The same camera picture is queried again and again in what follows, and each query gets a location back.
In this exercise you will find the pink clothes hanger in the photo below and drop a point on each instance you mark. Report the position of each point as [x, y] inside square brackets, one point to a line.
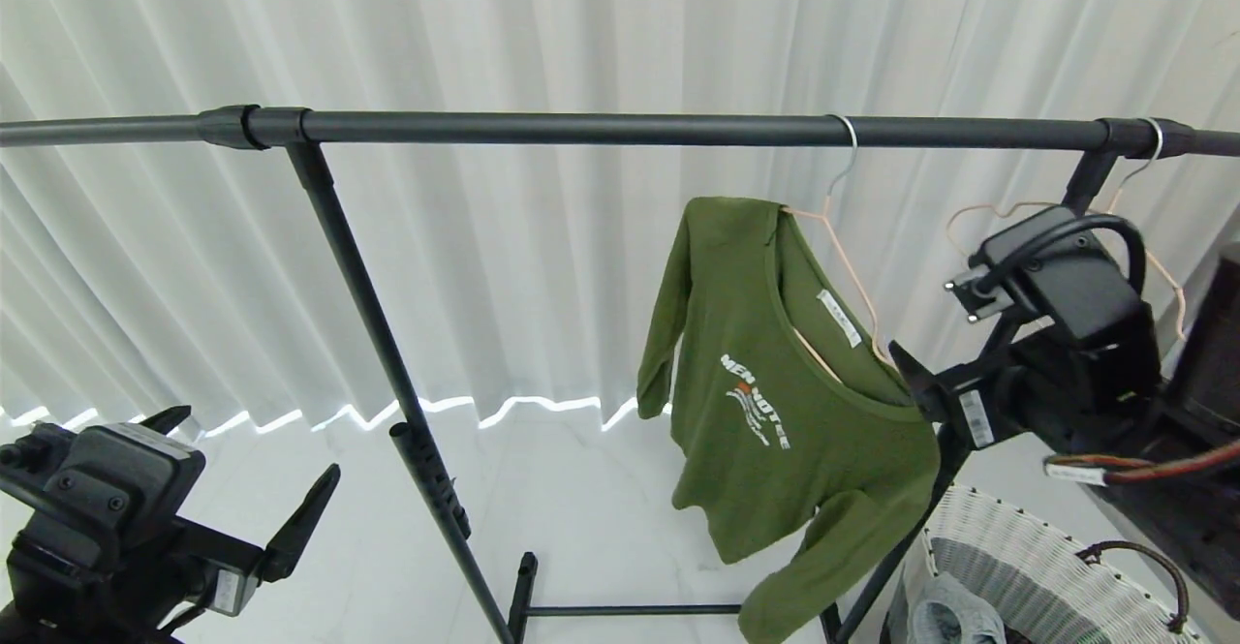
[1159, 140]
[855, 140]

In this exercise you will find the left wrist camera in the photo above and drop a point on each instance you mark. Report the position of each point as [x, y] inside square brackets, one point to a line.
[126, 479]

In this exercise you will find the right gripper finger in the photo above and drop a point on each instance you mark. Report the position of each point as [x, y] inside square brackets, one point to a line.
[918, 383]

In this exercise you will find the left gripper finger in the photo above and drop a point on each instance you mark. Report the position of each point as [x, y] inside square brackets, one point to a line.
[295, 533]
[167, 420]

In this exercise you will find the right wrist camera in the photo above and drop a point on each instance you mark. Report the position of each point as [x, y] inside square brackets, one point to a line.
[1075, 276]

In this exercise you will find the black clothes rack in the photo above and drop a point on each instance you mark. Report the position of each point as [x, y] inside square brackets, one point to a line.
[581, 129]

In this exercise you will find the white laundry basket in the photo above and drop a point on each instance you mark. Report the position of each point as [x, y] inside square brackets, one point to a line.
[1027, 547]

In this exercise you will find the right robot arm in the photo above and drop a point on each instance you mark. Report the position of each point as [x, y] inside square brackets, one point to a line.
[1192, 528]

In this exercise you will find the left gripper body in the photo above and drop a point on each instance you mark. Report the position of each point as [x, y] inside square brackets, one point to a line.
[194, 567]

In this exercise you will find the white curtain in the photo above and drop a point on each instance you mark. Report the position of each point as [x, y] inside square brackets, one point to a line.
[542, 266]

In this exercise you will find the green long-sleeved shirt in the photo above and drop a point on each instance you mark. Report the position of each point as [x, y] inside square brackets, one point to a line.
[775, 489]

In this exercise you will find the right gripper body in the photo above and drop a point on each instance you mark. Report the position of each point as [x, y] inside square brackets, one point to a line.
[1046, 383]

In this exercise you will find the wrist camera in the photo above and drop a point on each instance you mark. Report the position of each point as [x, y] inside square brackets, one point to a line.
[1075, 276]
[126, 479]

